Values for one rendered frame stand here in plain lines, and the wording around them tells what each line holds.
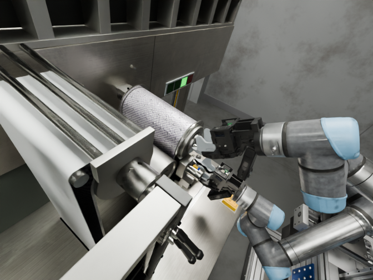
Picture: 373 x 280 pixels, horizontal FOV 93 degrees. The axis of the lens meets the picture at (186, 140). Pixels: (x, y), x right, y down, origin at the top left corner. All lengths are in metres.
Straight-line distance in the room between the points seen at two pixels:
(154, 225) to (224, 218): 0.68
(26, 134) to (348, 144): 0.48
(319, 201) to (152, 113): 0.47
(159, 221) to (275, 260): 0.57
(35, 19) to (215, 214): 0.84
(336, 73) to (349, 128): 2.60
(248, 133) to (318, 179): 0.16
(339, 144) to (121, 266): 0.36
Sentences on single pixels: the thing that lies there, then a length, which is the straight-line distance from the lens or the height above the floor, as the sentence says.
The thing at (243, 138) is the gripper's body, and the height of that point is 1.39.
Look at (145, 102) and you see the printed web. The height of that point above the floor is 1.31.
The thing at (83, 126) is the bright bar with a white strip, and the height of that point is 1.44.
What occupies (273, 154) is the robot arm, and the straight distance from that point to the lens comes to 0.42.
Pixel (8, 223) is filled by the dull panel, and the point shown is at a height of 0.92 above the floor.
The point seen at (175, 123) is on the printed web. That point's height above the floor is 1.31.
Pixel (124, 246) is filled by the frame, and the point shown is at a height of 1.44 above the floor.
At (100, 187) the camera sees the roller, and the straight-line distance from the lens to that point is 0.34.
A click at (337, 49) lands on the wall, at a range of 2.91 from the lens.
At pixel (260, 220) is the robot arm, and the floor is 1.10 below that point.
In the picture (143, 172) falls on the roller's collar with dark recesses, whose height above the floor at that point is 1.37.
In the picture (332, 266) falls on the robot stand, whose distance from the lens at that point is 1.36.
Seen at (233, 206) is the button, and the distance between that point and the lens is 0.89.
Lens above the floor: 1.64
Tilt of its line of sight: 43 degrees down
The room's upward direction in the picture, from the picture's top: 18 degrees clockwise
